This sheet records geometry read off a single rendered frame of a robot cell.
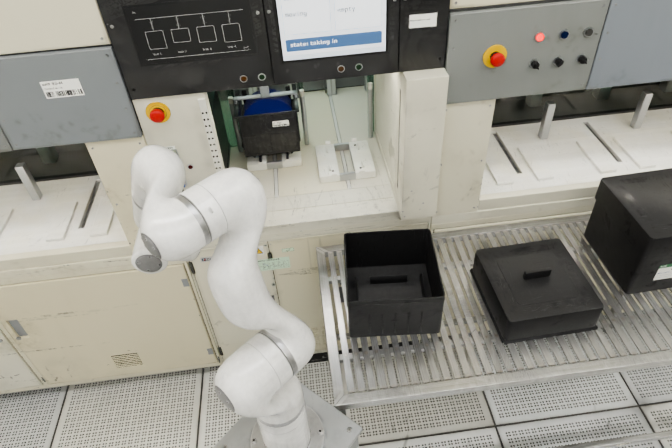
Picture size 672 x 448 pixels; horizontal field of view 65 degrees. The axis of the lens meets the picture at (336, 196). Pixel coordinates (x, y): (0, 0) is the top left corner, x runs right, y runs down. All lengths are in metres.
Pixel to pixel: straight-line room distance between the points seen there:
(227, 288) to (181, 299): 1.14
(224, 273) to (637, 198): 1.31
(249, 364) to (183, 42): 0.83
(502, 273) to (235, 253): 0.96
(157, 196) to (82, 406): 1.85
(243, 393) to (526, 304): 0.88
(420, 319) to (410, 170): 0.46
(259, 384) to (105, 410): 1.57
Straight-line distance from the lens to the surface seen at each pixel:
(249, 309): 1.03
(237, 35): 1.46
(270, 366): 1.13
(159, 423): 2.52
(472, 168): 1.82
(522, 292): 1.68
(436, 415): 2.39
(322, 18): 1.45
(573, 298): 1.71
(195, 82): 1.53
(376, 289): 1.74
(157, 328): 2.28
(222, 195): 0.92
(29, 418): 2.77
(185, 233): 0.89
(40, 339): 2.43
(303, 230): 1.86
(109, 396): 2.67
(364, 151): 2.08
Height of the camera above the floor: 2.12
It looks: 41 degrees down
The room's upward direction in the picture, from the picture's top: 4 degrees counter-clockwise
